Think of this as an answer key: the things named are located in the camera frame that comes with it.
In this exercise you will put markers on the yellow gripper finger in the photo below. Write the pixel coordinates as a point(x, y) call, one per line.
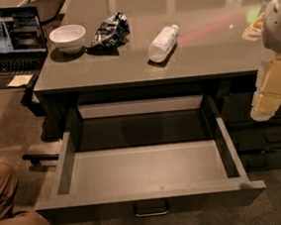
point(267, 96)

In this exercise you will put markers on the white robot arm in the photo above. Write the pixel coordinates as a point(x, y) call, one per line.
point(271, 28)

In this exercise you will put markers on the dark side drawer cabinet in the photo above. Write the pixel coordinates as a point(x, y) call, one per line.
point(258, 144)

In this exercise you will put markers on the open grey top drawer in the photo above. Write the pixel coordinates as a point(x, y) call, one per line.
point(110, 159)

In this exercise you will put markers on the grey cabinet counter unit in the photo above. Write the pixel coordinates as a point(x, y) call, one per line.
point(133, 42)

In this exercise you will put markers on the clear plastic water bottle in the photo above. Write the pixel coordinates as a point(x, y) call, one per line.
point(164, 42)

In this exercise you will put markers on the white ceramic bowl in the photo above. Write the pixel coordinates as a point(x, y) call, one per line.
point(69, 39)

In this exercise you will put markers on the black chair base leg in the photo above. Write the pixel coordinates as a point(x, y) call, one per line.
point(36, 159)

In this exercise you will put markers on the white sticky note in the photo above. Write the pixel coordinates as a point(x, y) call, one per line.
point(20, 80)

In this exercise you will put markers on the black laptop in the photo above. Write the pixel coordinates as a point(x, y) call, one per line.
point(23, 48)

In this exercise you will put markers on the metal drawer handle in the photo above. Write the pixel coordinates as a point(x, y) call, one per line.
point(151, 208)

